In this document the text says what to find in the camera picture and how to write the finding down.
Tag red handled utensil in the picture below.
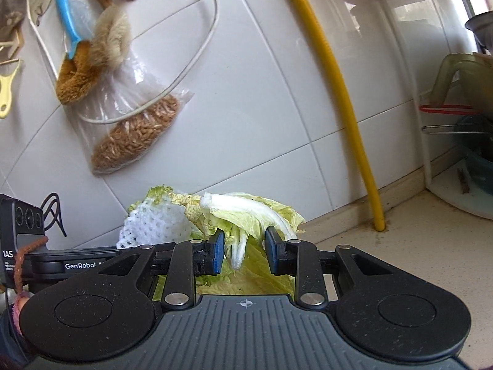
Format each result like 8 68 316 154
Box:
419 105 480 115

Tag white foam fruit net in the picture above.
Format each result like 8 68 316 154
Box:
116 198 193 249

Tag steel bowl with bag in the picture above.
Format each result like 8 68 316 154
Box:
465 11 493 53

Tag white cable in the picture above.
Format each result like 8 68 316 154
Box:
22 0 221 125

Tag napa cabbage leaves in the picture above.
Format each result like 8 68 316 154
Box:
128 185 305 295

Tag white dish rack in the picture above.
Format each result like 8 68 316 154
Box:
378 0 492 219

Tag teal plastic basin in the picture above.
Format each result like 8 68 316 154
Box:
454 115 492 195

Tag wooden handled brush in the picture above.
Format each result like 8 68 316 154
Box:
89 0 131 69

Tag steel pot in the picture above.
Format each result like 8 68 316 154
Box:
420 123 492 136

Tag bag of grain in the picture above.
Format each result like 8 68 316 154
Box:
65 54 194 175

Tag yellow gas hose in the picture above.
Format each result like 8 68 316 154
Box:
275 0 387 233

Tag olive green colander bowl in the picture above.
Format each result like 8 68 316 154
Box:
429 53 492 116

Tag blue handled brush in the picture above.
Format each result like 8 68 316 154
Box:
55 0 101 105

